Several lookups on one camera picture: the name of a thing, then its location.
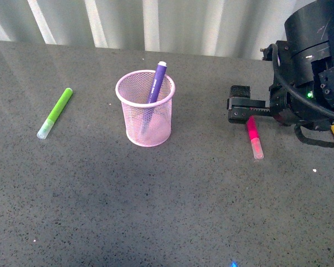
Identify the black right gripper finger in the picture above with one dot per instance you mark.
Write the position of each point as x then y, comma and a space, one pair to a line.
240, 91
240, 109

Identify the white curtain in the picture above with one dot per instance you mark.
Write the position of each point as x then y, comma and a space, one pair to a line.
236, 29

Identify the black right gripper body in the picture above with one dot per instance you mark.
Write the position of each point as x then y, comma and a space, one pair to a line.
288, 111

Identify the purple marker pen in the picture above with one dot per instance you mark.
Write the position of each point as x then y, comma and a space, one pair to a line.
153, 94

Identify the green marker pen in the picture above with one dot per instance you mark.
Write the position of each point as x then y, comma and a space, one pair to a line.
54, 114

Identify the pink marker pen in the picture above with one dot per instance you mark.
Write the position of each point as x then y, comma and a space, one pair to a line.
254, 139

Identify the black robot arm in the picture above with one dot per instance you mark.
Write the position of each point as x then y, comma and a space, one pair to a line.
306, 63

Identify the pink mesh cup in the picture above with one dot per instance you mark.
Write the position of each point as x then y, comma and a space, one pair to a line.
133, 90

